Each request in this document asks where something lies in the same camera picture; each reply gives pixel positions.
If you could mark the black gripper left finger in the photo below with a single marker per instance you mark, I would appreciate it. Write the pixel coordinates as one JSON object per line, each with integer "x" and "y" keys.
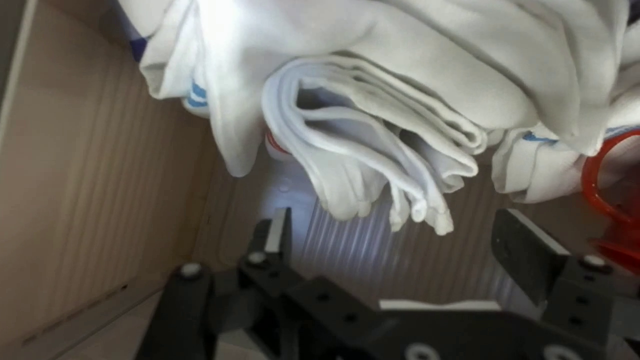
{"x": 277, "y": 240}

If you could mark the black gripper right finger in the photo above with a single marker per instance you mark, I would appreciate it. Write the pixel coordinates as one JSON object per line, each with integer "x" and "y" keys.
{"x": 531, "y": 252}

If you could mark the white towel blue stripe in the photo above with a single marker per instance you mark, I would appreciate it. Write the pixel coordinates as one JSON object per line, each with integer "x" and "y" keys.
{"x": 540, "y": 172}

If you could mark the white three-tier cabinet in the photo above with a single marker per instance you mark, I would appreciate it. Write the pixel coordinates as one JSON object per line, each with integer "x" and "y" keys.
{"x": 101, "y": 201}

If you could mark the crumpled white towel blue stripes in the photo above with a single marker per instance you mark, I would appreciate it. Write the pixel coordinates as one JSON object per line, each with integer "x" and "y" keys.
{"x": 401, "y": 40}

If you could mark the orange-red plastic object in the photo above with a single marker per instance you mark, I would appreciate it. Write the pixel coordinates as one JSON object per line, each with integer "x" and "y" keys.
{"x": 622, "y": 251}

